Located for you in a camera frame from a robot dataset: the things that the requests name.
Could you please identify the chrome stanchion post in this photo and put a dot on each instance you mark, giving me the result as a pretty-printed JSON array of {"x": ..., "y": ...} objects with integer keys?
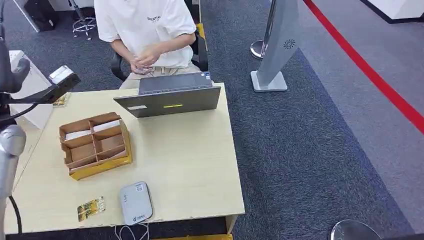
[{"x": 263, "y": 38}]

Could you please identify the small card stack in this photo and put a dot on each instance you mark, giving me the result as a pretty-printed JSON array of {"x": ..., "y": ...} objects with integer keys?
[{"x": 143, "y": 70}]

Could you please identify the white cabinet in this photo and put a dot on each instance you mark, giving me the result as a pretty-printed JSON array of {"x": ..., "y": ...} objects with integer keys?
[{"x": 28, "y": 96}]

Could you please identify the black case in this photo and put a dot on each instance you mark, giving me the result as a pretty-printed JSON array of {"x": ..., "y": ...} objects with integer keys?
[{"x": 41, "y": 15}]

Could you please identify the yellow patterned card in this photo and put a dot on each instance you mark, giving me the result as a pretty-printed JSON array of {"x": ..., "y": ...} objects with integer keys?
[
  {"x": 63, "y": 101},
  {"x": 91, "y": 208}
]

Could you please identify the white card stack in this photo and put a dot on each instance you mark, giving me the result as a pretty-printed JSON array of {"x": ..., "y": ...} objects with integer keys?
[
  {"x": 78, "y": 134},
  {"x": 106, "y": 126}
]

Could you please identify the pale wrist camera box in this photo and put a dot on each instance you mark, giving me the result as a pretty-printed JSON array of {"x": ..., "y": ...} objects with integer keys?
[{"x": 61, "y": 74}]

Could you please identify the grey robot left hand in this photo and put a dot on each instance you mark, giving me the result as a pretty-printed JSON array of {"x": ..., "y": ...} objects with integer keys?
[{"x": 10, "y": 79}]

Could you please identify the person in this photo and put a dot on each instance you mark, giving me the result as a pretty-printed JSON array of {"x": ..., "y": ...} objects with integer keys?
[{"x": 145, "y": 30}]

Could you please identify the person's right hand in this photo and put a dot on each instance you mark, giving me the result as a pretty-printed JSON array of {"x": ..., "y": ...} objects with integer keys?
[{"x": 136, "y": 66}]

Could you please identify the grey kiosk stand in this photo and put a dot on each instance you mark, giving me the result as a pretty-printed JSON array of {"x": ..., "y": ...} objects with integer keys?
[{"x": 276, "y": 49}]

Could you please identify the wooden divided card box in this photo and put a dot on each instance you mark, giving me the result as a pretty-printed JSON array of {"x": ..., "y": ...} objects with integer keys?
[{"x": 96, "y": 145}]

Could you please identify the dark grey laptop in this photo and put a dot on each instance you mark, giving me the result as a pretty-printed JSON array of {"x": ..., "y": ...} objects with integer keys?
[{"x": 172, "y": 96}]

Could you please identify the grey router box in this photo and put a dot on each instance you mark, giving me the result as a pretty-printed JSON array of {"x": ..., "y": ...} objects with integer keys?
[{"x": 136, "y": 203}]

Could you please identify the chrome stool base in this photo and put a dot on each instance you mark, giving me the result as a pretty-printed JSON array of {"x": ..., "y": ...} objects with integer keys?
[{"x": 83, "y": 24}]

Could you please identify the person's left hand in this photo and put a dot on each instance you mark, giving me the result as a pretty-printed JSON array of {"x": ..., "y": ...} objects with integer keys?
[{"x": 149, "y": 56}]

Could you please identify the round chrome stanchion base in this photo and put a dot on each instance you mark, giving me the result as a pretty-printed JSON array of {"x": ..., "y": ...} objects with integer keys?
[{"x": 352, "y": 231}]

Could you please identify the yellow black post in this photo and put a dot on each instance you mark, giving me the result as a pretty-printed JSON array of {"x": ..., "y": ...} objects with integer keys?
[{"x": 200, "y": 31}]

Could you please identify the white platform with black edge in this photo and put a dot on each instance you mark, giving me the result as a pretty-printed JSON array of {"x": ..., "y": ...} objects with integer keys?
[{"x": 397, "y": 9}]

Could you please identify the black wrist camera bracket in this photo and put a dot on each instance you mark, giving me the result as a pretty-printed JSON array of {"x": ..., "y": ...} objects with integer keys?
[{"x": 53, "y": 92}]

